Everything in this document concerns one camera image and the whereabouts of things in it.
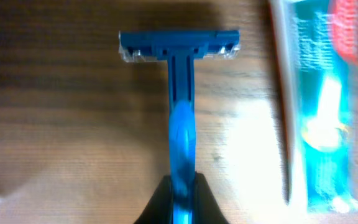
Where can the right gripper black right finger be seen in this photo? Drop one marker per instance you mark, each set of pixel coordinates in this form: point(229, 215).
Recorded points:
point(205, 207)

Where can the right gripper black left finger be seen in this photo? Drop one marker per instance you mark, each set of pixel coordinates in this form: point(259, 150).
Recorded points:
point(159, 209)

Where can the blue disposable razor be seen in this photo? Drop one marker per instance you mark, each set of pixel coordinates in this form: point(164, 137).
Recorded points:
point(180, 48)

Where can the white teal toothpaste tube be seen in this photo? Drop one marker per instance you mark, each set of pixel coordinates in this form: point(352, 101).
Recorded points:
point(317, 43)

